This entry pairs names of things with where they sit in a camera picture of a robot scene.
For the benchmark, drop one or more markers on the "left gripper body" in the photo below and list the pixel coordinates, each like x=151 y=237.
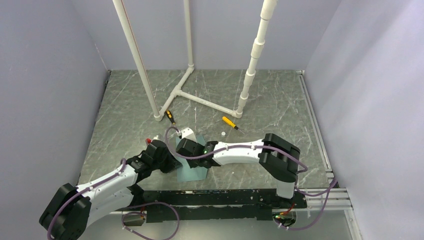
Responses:
x=166 y=163

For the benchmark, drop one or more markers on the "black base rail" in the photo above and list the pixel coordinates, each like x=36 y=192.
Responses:
x=260 y=204

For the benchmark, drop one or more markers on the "yellow screwdriver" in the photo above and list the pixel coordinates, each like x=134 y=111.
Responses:
x=231 y=124

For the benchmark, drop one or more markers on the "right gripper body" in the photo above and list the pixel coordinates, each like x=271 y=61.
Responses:
x=193 y=163

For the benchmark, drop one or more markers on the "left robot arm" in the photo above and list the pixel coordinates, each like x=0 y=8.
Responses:
x=73 y=208

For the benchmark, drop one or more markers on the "black orange screwdriver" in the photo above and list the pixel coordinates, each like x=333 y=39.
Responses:
x=171 y=118

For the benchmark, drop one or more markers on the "white PVC pipe frame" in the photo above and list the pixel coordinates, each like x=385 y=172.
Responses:
x=267 y=11

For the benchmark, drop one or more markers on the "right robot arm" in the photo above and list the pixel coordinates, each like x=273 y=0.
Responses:
x=277 y=156

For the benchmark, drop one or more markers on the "teal envelope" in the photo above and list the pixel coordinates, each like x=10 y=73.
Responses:
x=187 y=174

